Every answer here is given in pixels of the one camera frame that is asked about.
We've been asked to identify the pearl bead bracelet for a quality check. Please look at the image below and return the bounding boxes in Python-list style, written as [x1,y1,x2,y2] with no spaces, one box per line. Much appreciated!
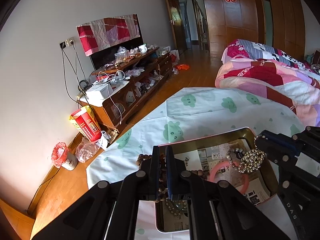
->
[226,148,244,173]

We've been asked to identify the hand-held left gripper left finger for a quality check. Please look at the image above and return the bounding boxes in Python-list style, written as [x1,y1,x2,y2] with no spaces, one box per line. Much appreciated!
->
[31,145,160,240]

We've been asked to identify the wall socket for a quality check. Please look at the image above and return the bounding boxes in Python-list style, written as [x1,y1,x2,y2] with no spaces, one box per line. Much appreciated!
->
[59,37,75,47]

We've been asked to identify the metal tray with newspaper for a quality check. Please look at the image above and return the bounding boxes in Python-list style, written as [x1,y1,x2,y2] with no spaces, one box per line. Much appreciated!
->
[154,127,279,233]

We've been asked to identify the brown wooden door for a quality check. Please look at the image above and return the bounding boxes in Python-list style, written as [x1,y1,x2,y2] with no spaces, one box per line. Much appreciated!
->
[164,0,187,53]

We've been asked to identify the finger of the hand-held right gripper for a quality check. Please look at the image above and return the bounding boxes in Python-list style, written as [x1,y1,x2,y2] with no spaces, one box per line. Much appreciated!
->
[254,135,304,167]
[260,126,320,153]

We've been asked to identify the wooden bead bracelet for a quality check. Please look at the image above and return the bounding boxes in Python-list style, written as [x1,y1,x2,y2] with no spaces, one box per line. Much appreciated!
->
[136,154,208,203]

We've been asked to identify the cloud printed bed sheet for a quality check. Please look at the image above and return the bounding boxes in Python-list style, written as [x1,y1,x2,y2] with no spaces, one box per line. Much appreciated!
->
[86,87,310,240]

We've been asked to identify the wooden television cabinet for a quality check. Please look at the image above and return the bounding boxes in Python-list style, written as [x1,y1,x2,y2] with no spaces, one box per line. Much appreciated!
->
[79,46,173,130]

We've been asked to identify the clear plastic bag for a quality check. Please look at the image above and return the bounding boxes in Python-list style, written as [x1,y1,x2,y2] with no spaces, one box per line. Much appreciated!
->
[114,46,130,60]

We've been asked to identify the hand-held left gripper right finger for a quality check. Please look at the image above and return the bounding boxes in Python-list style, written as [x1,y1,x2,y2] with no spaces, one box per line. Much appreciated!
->
[165,146,292,240]

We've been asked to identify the printed paper leaflet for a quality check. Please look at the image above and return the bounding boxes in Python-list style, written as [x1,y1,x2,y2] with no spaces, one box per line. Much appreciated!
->
[162,142,272,232]

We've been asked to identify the crumpled plastic bags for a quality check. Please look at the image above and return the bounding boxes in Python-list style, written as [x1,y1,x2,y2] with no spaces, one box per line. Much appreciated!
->
[75,130,112,163]

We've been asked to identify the red and yellow bag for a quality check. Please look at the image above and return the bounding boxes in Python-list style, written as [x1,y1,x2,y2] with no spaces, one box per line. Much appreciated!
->
[69,105,102,142]

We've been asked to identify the patchwork quilt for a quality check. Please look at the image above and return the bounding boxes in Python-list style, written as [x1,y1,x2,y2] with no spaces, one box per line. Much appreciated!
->
[215,57,320,127]

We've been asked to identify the trash bin with red liner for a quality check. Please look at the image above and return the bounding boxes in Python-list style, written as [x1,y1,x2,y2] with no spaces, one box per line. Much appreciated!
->
[51,142,77,171]

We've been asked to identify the white charger cable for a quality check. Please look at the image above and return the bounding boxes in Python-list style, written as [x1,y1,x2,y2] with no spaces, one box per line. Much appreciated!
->
[99,71,125,124]

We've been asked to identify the red patchwork television cover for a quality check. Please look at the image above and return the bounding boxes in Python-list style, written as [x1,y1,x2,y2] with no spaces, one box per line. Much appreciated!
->
[76,14,140,57]

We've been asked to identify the black television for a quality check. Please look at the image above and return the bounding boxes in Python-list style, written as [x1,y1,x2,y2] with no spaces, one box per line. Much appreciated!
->
[76,14,144,70]

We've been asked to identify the hanging black cables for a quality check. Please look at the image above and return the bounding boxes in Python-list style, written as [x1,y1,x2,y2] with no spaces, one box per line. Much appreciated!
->
[61,45,88,103]

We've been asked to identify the white cardboard box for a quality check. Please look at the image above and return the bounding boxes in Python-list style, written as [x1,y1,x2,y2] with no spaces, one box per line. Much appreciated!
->
[85,84,113,100]

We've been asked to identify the rhinestone bracelet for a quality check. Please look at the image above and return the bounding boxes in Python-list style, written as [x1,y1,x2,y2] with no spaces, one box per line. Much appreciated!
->
[239,149,266,174]

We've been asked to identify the pink bangle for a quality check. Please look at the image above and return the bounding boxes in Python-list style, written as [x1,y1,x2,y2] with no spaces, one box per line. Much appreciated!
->
[209,161,250,194]

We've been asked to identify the brown wooden wardrobe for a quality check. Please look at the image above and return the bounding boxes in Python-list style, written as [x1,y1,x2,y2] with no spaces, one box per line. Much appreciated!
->
[199,0,307,58]

